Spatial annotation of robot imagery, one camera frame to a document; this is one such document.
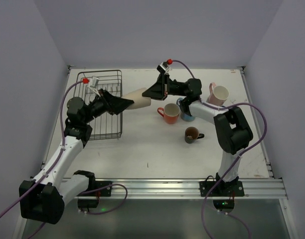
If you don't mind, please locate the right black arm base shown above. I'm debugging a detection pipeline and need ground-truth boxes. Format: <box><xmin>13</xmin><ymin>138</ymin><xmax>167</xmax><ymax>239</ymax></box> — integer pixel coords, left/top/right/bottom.
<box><xmin>199</xmin><ymin>173</ymin><xmax>245</xmax><ymax>213</ymax></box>

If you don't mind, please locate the black cup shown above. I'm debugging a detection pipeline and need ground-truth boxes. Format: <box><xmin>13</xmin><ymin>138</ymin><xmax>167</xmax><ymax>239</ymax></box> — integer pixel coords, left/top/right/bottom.
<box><xmin>184</xmin><ymin>126</ymin><xmax>205</xmax><ymax>144</ymax></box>

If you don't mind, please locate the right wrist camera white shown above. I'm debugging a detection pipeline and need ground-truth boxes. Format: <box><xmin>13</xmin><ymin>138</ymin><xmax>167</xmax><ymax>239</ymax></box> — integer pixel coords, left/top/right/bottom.
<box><xmin>156</xmin><ymin>59</ymin><xmax>173</xmax><ymax>74</ymax></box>

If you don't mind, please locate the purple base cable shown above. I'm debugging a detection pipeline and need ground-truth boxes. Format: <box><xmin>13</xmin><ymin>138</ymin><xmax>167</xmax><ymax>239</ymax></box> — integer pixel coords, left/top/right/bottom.
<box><xmin>79</xmin><ymin>184</ymin><xmax>129</xmax><ymax>215</ymax></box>
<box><xmin>201</xmin><ymin>154</ymin><xmax>252</xmax><ymax>239</ymax></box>

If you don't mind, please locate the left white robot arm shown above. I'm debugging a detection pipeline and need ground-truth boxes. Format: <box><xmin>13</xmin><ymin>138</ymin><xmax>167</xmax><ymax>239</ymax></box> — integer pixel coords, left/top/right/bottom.
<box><xmin>19</xmin><ymin>89</ymin><xmax>134</xmax><ymax>224</ymax></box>

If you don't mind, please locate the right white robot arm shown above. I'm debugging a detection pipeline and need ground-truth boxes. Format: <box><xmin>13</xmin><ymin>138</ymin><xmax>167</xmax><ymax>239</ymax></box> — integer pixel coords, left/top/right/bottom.
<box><xmin>142</xmin><ymin>73</ymin><xmax>253</xmax><ymax>194</ymax></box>

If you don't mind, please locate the orange mug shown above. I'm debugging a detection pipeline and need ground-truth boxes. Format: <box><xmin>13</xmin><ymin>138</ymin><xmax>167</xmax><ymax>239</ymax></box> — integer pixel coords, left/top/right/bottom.
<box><xmin>157</xmin><ymin>103</ymin><xmax>180</xmax><ymax>124</ymax></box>

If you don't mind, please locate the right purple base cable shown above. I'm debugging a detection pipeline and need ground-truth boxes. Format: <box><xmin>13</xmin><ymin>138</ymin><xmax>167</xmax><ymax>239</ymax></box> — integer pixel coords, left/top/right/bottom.
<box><xmin>201</xmin><ymin>154</ymin><xmax>252</xmax><ymax>239</ymax></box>

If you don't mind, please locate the beige cup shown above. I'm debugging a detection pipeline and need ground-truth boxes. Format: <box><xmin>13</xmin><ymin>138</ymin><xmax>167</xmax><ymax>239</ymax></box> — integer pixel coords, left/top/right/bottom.
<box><xmin>122</xmin><ymin>88</ymin><xmax>151</xmax><ymax>110</ymax></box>

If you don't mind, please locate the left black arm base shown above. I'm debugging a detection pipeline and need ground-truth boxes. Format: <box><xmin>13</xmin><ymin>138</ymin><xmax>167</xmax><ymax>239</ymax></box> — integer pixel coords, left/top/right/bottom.
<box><xmin>77</xmin><ymin>181</ymin><xmax>113</xmax><ymax>212</ymax></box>

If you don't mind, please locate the light blue handled cup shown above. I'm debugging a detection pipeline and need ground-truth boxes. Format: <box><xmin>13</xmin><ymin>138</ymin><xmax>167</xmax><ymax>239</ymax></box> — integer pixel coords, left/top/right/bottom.
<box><xmin>176</xmin><ymin>97</ymin><xmax>196</xmax><ymax>122</ymax></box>

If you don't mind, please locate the black wire dish rack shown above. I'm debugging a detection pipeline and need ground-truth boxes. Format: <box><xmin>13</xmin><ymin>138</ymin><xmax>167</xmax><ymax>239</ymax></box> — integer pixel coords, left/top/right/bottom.
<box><xmin>73</xmin><ymin>70</ymin><xmax>123</xmax><ymax>140</ymax></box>

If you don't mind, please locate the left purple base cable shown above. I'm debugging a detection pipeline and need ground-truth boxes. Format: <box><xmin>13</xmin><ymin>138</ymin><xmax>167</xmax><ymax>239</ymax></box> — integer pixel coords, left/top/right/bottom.
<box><xmin>79</xmin><ymin>184</ymin><xmax>129</xmax><ymax>215</ymax></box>

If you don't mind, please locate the aluminium mounting rail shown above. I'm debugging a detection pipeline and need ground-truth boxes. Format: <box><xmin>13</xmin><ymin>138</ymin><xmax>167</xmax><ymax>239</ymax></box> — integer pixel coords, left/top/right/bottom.
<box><xmin>55</xmin><ymin>178</ymin><xmax>289</xmax><ymax>200</ymax></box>

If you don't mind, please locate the pink mug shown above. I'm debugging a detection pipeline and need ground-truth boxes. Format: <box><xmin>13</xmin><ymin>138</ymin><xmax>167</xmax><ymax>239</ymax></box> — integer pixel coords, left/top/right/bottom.
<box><xmin>207</xmin><ymin>82</ymin><xmax>229</xmax><ymax>107</ymax></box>

